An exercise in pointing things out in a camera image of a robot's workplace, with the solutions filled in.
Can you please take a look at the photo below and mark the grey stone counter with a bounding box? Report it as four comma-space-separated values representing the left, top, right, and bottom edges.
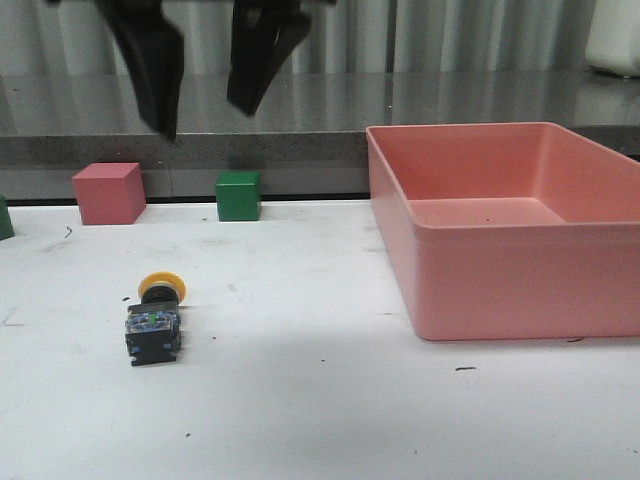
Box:
1, 70, 639, 203

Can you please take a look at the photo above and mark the pink plastic bin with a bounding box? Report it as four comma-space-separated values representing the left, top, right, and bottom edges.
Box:
366, 122, 639, 341

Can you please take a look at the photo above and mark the white container on counter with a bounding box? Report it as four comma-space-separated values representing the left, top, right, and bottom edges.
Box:
585, 0, 639, 77

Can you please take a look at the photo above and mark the pink cube block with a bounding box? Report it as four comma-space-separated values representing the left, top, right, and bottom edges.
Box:
72, 162, 146, 225

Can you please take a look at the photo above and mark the yellow push button switch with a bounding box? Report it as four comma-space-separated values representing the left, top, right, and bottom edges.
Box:
124, 271, 187, 367

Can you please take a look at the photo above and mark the green block at left edge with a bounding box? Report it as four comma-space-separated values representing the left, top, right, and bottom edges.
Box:
0, 195, 15, 241

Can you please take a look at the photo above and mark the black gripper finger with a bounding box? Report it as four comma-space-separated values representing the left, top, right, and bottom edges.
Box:
227, 1, 311, 116
97, 1, 184, 142

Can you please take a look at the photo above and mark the green cube block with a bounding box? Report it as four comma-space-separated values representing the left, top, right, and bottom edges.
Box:
215, 171, 261, 222

